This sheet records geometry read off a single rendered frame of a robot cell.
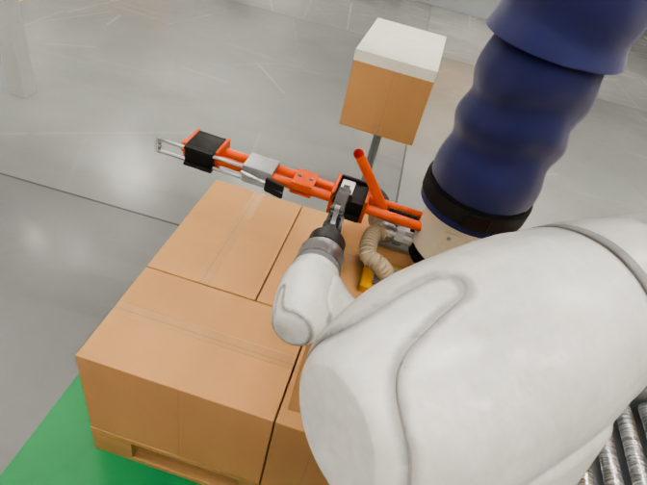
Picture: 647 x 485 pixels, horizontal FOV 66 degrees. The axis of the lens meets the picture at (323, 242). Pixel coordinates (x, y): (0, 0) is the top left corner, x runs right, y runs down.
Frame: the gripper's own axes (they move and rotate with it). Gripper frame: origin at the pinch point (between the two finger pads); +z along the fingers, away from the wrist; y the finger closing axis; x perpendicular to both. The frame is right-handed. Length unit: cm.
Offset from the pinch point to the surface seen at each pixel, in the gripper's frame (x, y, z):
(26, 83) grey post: -239, 110, 179
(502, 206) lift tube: 29.8, -15.1, -9.8
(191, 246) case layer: -52, 64, 33
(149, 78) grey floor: -190, 120, 254
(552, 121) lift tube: 30.7, -32.8, -9.0
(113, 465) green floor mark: -52, 118, -26
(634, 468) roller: 104, 64, 1
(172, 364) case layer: -35, 63, -15
